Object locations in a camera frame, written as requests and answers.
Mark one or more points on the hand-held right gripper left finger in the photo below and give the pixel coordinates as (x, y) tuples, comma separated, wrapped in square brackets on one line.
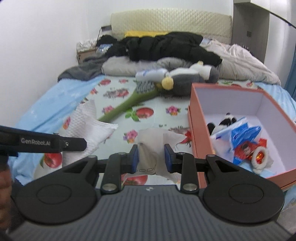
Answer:
[(135, 160)]

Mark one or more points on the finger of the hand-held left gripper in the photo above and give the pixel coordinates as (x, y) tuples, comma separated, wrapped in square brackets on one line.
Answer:
[(75, 144)]

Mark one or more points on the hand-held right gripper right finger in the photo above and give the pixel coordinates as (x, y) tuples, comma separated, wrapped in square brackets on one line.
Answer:
[(167, 160)]

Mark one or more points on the thin white tissue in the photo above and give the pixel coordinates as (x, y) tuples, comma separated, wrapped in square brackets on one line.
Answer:
[(152, 143)]

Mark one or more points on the white embossed paper towel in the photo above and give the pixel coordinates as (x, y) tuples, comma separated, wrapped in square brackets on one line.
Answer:
[(83, 122)]

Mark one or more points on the pink cardboard box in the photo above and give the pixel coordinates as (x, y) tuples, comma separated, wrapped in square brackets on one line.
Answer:
[(198, 139)]

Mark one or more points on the panda plush toy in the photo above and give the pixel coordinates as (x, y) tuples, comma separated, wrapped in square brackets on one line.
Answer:
[(227, 120)]

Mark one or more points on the red foil tea packet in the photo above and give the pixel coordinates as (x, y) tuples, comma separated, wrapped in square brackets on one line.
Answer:
[(244, 150)]

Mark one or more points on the blue white plastic bag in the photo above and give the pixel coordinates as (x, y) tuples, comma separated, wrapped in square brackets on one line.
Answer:
[(240, 134)]

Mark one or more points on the small orange red packet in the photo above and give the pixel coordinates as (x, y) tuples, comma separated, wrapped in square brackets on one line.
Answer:
[(262, 142)]

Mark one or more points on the person's left hand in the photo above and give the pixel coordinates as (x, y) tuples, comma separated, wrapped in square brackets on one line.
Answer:
[(4, 192)]

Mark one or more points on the light blue bedsheet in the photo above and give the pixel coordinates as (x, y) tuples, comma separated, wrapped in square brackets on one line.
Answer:
[(46, 104)]

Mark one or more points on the green massage hammer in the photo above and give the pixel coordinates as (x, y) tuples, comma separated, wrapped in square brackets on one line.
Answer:
[(120, 109)]

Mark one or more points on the dark grey fleece blanket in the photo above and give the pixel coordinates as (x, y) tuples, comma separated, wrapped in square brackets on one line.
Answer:
[(81, 69)]

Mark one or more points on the grey penguin plush toy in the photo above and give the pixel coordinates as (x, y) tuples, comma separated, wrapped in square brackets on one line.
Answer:
[(185, 78)]

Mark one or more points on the white lotion bottle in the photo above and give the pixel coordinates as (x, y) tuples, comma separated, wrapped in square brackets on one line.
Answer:
[(148, 74)]

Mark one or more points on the blue printed packet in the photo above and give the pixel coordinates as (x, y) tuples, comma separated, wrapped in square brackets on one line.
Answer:
[(104, 48)]

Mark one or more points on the white crumpled clothes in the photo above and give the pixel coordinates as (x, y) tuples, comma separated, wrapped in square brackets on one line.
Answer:
[(85, 44)]

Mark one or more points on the black garment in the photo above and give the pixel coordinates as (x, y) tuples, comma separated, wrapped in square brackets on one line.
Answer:
[(106, 39)]

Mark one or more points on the black puffer jacket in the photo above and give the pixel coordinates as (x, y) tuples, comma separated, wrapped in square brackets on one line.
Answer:
[(166, 46)]

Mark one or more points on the beige quilt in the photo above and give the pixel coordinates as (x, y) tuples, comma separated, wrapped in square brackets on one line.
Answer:
[(242, 60)]

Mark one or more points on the yellow pillow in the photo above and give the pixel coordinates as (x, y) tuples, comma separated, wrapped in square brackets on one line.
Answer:
[(138, 34)]

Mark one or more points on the cream padded headboard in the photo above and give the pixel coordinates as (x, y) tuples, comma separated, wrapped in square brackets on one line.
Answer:
[(173, 20)]

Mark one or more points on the blue curtain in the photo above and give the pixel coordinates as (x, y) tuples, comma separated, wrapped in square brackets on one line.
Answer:
[(291, 85)]

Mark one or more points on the grey cabinet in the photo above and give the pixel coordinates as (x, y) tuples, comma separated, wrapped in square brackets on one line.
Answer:
[(249, 18)]

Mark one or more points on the grey wall socket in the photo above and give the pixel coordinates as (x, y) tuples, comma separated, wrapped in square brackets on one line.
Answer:
[(106, 28)]

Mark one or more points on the dark wall switch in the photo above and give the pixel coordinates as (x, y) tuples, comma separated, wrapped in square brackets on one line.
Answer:
[(249, 34)]

